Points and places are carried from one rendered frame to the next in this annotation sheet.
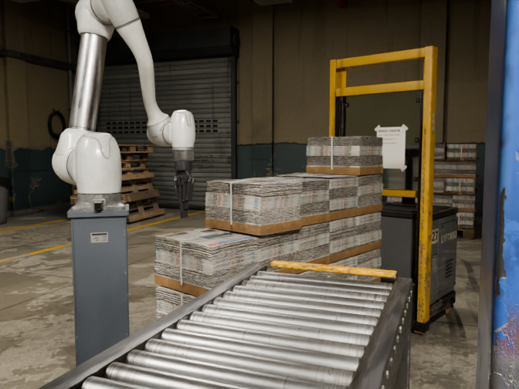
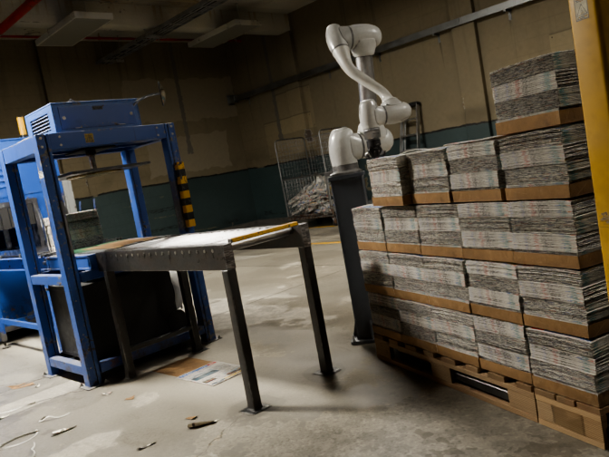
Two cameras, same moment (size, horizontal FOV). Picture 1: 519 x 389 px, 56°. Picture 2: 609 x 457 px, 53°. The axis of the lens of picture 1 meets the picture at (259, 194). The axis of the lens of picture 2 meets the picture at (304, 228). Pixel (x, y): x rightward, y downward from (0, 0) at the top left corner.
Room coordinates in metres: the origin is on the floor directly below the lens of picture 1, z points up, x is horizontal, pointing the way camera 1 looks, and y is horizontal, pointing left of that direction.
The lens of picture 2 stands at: (3.09, -2.84, 1.07)
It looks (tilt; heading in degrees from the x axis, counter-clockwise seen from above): 5 degrees down; 115
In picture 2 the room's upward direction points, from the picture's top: 10 degrees counter-clockwise
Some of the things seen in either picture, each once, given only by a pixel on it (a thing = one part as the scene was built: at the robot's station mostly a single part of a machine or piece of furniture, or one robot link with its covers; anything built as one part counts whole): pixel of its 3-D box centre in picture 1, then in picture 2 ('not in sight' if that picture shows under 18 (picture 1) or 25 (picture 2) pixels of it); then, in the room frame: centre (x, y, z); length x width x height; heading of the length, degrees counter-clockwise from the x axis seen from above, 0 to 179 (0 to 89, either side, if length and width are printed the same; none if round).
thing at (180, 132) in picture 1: (181, 129); (371, 113); (2.08, 0.33, 1.30); 0.13 x 0.11 x 0.16; 42
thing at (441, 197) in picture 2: (285, 216); (466, 189); (2.60, -0.14, 0.86); 0.38 x 0.29 x 0.04; 46
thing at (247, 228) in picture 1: (269, 225); (401, 198); (2.28, -0.05, 0.86); 0.29 x 0.16 x 0.04; 136
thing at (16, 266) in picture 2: not in sight; (49, 255); (-0.98, 0.79, 0.75); 1.53 x 0.64 x 0.10; 159
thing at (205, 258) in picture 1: (268, 303); (461, 286); (2.49, -0.05, 0.42); 1.17 x 0.39 x 0.83; 139
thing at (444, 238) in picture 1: (399, 258); not in sight; (3.65, -1.05, 0.40); 0.69 x 0.55 x 0.80; 49
